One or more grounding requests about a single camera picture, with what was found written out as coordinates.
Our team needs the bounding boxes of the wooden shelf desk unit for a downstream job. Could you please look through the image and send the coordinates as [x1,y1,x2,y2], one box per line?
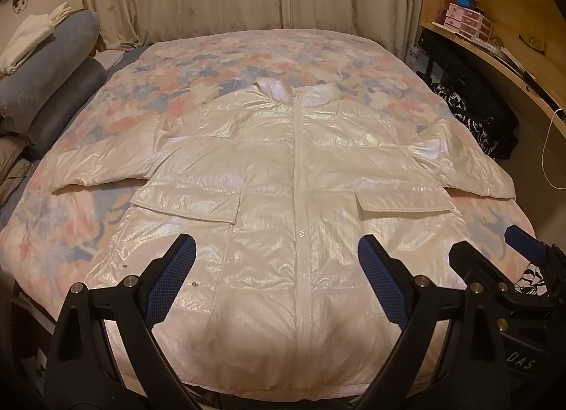
[420,0,565,159]

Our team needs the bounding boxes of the pastel cat-pattern bed blanket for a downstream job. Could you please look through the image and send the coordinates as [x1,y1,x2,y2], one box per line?
[1,30,528,316]

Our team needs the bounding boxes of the cream folded cloth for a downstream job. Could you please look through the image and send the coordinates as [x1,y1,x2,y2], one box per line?
[49,2,76,27]

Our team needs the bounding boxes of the upper blue-grey rolled blanket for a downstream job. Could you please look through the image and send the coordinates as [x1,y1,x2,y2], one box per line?
[1,11,100,134]

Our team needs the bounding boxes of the white printed box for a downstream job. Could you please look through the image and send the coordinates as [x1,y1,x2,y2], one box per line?
[405,46,429,75]

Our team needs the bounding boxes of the cartoon face wall sticker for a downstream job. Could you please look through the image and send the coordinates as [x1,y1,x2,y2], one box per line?
[12,0,29,14]

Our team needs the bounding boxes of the brown quilted pillow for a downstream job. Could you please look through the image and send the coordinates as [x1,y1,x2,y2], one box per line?
[0,135,37,207]

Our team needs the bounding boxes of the pink drawer organizer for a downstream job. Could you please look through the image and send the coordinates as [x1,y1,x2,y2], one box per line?
[444,3,492,41]

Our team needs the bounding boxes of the white charging cable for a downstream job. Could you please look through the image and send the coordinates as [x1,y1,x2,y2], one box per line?
[540,109,566,192]

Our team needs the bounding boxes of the white folded towel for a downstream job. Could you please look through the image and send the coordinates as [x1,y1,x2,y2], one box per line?
[1,14,55,76]

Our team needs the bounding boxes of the white shiny puffer jacket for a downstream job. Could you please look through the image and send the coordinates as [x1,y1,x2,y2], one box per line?
[51,79,515,400]

